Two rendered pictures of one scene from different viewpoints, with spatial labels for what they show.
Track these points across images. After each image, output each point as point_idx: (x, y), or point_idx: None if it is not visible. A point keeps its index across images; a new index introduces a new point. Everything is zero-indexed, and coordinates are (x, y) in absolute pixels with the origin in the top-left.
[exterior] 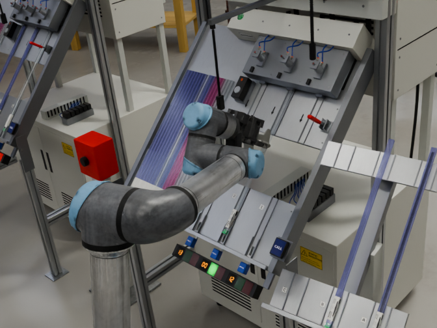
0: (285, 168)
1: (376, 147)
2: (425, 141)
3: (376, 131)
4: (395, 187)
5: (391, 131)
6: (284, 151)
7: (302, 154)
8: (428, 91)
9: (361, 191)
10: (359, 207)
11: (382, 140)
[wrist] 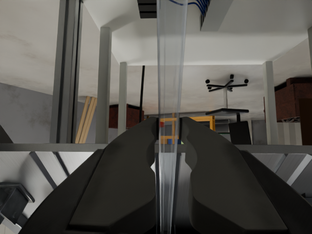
0: (246, 19)
1: (62, 105)
2: (119, 86)
3: (61, 131)
4: (112, 40)
5: (96, 110)
6: (258, 39)
7: (234, 42)
8: (119, 131)
9: (133, 25)
10: (106, 2)
11: (52, 119)
